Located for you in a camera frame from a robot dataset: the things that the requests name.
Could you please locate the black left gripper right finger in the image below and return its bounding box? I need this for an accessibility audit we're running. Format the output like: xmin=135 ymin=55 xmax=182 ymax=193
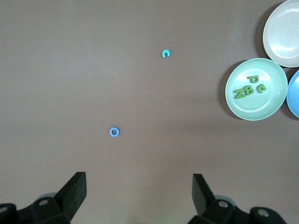
xmin=189 ymin=173 xmax=235 ymax=224

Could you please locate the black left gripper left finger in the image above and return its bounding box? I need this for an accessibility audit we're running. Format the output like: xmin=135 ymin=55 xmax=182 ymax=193
xmin=30 ymin=172 xmax=87 ymax=224

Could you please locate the green foam letter N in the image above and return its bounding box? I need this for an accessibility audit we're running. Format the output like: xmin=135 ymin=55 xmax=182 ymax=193
xmin=233 ymin=87 xmax=247 ymax=99

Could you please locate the light green plate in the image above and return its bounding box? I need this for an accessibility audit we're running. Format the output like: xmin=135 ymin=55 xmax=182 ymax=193
xmin=225 ymin=58 xmax=288 ymax=121

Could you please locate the blue plate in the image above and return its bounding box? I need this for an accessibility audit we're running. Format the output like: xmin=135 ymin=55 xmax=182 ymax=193
xmin=286 ymin=69 xmax=299 ymax=119

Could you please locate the brown table cover sheet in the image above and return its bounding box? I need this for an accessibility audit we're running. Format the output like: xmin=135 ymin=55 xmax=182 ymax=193
xmin=0 ymin=0 xmax=299 ymax=224

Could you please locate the pale pink plate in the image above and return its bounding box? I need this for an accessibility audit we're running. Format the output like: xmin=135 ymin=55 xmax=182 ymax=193
xmin=262 ymin=0 xmax=299 ymax=68

